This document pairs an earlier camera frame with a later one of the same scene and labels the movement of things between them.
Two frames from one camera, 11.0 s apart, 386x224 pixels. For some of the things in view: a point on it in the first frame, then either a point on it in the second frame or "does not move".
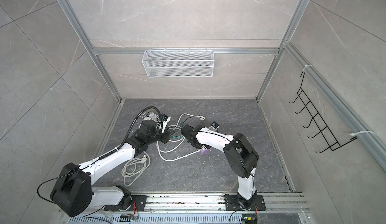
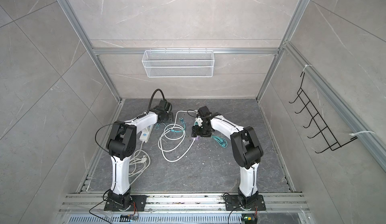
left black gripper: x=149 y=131 -> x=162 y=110
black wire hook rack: x=318 y=121 does not move
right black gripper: x=206 y=146 -> x=195 y=131
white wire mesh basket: x=178 y=64 does not move
